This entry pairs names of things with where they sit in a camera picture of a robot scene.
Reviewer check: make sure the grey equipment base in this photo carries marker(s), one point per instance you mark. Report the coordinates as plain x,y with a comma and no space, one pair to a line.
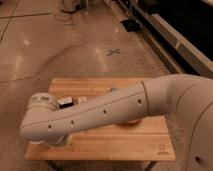
70,6

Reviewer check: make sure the dark rectangular box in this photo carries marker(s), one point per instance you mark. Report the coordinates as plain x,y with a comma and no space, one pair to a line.
65,102

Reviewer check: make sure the white tube with cap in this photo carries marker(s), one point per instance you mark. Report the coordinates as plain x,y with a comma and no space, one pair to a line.
82,99

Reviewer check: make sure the orange ceramic bowl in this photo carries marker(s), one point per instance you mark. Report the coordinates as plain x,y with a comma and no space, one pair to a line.
128,123

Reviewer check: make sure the black floor plate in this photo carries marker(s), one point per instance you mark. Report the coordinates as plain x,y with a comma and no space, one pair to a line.
130,25

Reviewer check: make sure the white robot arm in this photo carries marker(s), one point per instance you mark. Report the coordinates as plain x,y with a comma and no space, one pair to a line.
188,97

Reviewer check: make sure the long wall cabinet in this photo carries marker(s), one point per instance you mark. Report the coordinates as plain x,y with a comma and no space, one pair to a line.
184,27

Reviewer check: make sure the wooden table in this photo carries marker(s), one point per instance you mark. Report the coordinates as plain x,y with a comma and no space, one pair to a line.
148,140

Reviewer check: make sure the white ceramic cup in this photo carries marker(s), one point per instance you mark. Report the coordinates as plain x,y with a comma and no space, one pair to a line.
68,141

